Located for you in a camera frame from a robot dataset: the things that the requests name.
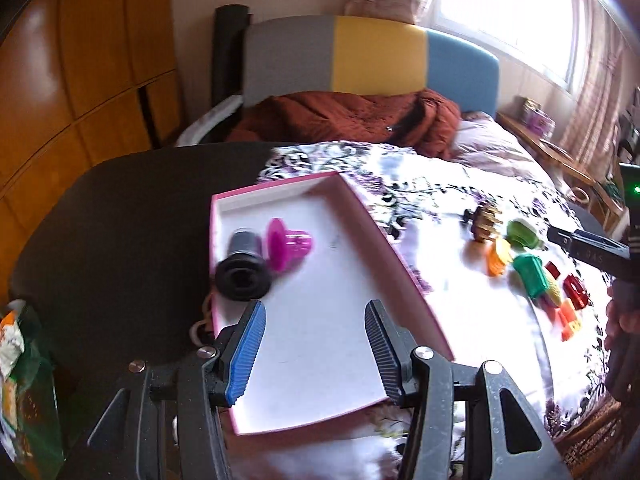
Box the orange plastic block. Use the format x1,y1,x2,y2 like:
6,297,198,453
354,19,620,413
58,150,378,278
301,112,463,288
557,300,584,342

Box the white curved armrest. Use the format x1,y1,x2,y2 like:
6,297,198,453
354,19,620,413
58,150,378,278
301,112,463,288
175,96,243,147

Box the bright window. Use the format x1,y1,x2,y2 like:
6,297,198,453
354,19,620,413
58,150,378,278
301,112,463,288
435,0,588,91

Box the green and white plastic part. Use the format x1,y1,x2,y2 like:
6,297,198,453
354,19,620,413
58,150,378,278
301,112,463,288
506,217,547,253

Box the black cylindrical plastic part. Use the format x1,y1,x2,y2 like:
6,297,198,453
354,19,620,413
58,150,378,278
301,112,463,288
215,228,273,302

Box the black rolled mat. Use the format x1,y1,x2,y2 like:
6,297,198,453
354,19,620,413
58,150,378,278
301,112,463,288
211,5,250,111

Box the magenta plastic flanged part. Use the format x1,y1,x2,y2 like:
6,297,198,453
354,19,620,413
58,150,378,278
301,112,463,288
266,217,316,273

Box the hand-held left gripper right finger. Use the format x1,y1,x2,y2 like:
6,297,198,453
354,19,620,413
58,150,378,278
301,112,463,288
364,299,573,480

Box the floral embroidered tablecloth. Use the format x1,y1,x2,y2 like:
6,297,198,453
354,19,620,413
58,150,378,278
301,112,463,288
255,142,617,480

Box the brown part with cream pegs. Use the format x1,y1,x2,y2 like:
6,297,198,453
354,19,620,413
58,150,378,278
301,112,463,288
462,203,507,243

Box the pink shallow cardboard box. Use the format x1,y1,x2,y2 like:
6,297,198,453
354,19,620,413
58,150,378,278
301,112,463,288
209,171,456,437

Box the yellow plastic part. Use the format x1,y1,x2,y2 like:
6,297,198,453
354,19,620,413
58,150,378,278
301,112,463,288
542,266,564,308

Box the red plastic part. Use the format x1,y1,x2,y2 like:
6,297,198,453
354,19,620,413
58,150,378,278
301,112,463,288
562,274,591,311

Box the orange plastic part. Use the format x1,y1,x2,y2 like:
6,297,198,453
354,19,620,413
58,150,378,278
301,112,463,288
486,237,514,277

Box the grey yellow blue headboard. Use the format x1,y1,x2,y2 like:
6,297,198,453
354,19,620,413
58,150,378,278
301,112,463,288
242,15,501,116

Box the person's right hand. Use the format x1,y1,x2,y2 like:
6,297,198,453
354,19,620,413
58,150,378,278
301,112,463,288
603,285,624,352

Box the green ribbed plastic part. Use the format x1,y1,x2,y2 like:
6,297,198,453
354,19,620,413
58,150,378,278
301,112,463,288
511,253,547,298

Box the pink storage container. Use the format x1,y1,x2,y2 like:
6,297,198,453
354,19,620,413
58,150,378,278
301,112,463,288
520,97,556,136

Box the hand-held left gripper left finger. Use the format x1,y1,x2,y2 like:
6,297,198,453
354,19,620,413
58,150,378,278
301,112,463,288
87,299,267,480

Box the rust brown quilted jacket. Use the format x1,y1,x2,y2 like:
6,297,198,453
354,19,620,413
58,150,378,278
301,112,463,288
227,88,462,161

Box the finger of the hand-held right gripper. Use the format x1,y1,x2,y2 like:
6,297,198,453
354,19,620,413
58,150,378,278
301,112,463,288
546,227,631,273

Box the wooden nightstand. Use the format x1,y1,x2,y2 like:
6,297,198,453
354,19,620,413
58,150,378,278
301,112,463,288
497,110,626,231

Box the wooden wardrobe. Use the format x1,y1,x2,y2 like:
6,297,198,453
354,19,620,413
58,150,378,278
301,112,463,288
0,0,183,271

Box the pale pink bed sheet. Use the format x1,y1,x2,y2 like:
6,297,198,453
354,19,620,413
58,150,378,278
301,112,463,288
450,110,556,181

